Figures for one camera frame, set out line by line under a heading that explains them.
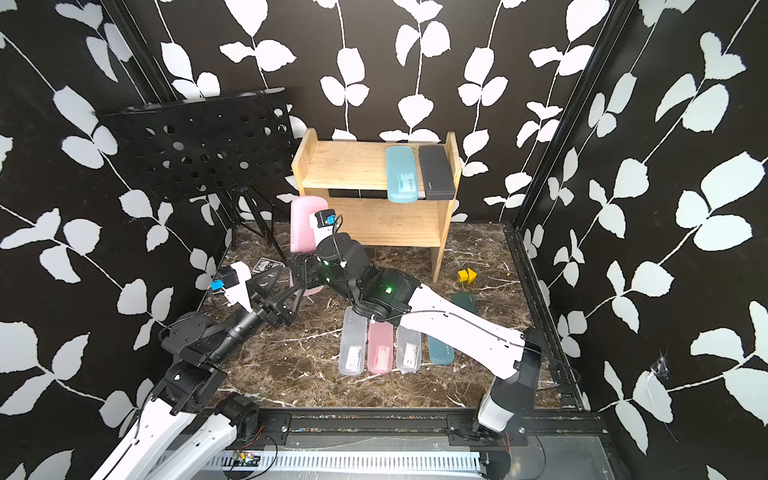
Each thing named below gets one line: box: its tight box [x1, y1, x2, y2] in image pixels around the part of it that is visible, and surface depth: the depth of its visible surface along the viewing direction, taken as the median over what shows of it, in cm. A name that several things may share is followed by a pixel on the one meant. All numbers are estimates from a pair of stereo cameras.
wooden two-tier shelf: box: [291, 128, 462, 282], surface depth 81 cm
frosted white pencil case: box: [339, 306, 368, 375], surface depth 89 cm
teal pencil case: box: [428, 335, 455, 365], surface depth 88 cm
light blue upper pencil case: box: [385, 145, 418, 203], surface depth 73 cm
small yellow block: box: [458, 267, 477, 285], surface depth 106 cm
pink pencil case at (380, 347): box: [367, 321, 394, 374], surface depth 88 cm
